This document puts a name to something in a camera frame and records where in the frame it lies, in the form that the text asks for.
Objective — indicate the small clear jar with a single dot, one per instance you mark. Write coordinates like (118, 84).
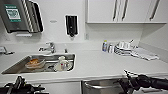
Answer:
(111, 48)

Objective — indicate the black soap dispenser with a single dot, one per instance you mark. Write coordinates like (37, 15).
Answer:
(71, 25)

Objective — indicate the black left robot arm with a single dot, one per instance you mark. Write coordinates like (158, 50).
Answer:
(4, 90)

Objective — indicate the steel paper towel dispenser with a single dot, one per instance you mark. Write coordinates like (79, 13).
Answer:
(20, 15)

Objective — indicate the chrome sink faucet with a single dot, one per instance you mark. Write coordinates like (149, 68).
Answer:
(48, 48)

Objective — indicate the orange bowl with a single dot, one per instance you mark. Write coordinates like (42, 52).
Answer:
(35, 63)

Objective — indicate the dark metal utensil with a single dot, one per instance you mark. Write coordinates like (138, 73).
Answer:
(6, 50)

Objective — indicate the small sink sprayer nozzle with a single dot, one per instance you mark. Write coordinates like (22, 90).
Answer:
(65, 49)

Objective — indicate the small wall label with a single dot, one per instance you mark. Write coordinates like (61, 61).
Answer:
(53, 21)

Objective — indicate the stack of white dishes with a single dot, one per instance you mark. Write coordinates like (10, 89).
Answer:
(124, 49)

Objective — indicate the stainless steel dishwasher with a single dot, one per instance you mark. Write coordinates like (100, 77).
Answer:
(100, 91)

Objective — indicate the blue dish soap bottle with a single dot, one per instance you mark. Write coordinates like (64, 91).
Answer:
(105, 46)

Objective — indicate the white wall cabinet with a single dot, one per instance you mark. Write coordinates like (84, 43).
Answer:
(126, 10)

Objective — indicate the white bottle in sink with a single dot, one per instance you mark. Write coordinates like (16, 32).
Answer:
(62, 64)

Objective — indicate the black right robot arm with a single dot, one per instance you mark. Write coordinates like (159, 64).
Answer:
(158, 83)

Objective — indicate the white wall outlet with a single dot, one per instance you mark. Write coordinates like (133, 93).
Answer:
(86, 36)

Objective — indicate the stainless steel sink basin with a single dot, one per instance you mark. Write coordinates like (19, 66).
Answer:
(16, 68)

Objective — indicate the white sink base cabinet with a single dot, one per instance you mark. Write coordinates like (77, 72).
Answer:
(63, 88)

